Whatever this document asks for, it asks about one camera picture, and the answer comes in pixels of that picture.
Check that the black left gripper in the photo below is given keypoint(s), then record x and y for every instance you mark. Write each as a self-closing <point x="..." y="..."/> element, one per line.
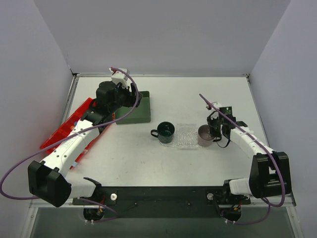
<point x="133" y="95"/>

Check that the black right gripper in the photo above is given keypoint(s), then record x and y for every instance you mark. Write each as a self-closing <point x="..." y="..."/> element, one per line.
<point x="215" y="126"/>

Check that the grey mug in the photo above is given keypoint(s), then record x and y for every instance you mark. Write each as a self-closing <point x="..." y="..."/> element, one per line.
<point x="205" y="139"/>

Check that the clear textured acrylic holder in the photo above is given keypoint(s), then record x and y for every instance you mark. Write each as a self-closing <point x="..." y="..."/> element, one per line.
<point x="186" y="135"/>

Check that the dark green mug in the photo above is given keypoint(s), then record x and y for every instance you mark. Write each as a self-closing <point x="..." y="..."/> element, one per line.
<point x="164" y="132"/>

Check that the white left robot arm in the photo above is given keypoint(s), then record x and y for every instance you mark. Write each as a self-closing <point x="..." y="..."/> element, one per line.
<point x="47" y="178"/>

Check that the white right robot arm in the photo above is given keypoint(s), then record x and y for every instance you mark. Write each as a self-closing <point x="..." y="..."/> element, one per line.
<point x="270" y="170"/>

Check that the green plastic tray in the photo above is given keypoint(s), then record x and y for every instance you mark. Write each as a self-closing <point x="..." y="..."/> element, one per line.
<point x="141" y="114"/>

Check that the clear textured oval tray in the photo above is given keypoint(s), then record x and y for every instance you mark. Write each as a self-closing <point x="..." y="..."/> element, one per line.
<point x="173" y="142"/>

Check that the red plastic organizer box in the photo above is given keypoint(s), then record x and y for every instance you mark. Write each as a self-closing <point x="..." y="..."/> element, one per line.
<point x="64" y="130"/>

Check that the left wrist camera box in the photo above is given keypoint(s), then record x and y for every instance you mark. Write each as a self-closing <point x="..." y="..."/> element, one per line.
<point x="119" y="77"/>

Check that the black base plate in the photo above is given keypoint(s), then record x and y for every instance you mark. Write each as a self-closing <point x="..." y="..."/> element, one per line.
<point x="169" y="201"/>

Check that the aluminium frame rail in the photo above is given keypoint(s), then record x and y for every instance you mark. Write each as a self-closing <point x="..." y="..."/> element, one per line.
<point x="159" y="201"/>

